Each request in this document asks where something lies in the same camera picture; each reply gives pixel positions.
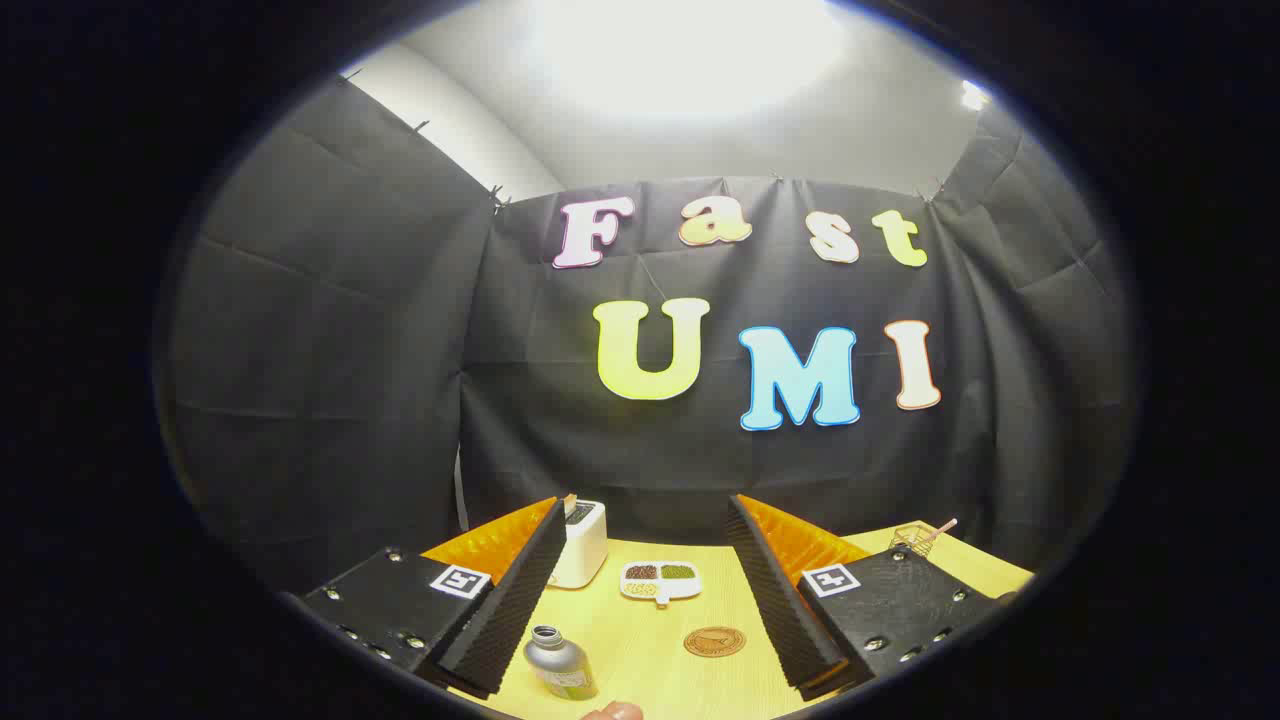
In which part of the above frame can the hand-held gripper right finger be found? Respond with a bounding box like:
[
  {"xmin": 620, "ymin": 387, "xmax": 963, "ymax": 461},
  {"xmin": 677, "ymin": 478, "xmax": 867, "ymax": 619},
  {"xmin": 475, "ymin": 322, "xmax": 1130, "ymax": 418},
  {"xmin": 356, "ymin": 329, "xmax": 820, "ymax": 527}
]
[{"xmin": 727, "ymin": 494, "xmax": 1006, "ymax": 701}]

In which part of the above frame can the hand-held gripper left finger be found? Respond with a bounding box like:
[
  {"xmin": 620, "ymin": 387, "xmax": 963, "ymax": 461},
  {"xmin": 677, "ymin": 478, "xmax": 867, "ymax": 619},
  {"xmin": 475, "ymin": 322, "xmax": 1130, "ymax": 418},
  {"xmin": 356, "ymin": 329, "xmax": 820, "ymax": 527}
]
[{"xmin": 300, "ymin": 497, "xmax": 569, "ymax": 701}]

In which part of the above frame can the silver juice bottle green label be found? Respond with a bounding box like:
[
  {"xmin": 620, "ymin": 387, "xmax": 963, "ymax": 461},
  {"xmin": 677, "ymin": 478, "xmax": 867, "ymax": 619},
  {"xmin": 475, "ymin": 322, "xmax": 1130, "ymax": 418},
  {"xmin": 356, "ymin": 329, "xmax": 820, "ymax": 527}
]
[{"xmin": 523, "ymin": 625, "xmax": 599, "ymax": 701}]

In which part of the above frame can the round cork coaster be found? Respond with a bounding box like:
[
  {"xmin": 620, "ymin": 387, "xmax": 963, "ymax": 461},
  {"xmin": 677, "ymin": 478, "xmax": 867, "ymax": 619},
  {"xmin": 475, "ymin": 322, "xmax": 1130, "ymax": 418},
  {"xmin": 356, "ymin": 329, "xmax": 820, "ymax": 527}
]
[{"xmin": 684, "ymin": 626, "xmax": 747, "ymax": 658}]

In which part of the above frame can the white toaster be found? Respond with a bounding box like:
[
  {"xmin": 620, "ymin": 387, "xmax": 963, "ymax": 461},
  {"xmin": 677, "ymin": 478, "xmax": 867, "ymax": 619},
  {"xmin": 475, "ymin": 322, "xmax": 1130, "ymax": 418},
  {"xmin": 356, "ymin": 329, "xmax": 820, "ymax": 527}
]
[{"xmin": 545, "ymin": 498, "xmax": 609, "ymax": 590}]

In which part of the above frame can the white divided dish of beans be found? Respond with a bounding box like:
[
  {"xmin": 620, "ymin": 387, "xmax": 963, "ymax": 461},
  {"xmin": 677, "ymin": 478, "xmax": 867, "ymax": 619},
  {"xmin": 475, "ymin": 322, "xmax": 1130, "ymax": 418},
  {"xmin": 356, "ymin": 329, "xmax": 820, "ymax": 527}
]
[{"xmin": 619, "ymin": 560, "xmax": 703, "ymax": 608}]

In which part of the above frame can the wooden table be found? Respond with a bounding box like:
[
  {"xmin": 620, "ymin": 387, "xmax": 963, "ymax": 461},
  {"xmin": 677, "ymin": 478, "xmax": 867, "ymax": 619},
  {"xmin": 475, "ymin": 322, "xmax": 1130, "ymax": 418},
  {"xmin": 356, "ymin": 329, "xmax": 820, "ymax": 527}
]
[{"xmin": 450, "ymin": 525, "xmax": 1036, "ymax": 720}]

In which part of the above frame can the black backdrop cloth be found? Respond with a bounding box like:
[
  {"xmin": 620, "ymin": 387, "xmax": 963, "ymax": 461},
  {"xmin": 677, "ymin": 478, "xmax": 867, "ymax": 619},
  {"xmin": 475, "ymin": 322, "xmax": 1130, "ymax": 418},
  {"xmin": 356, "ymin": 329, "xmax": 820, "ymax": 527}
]
[{"xmin": 165, "ymin": 75, "xmax": 1136, "ymax": 601}]

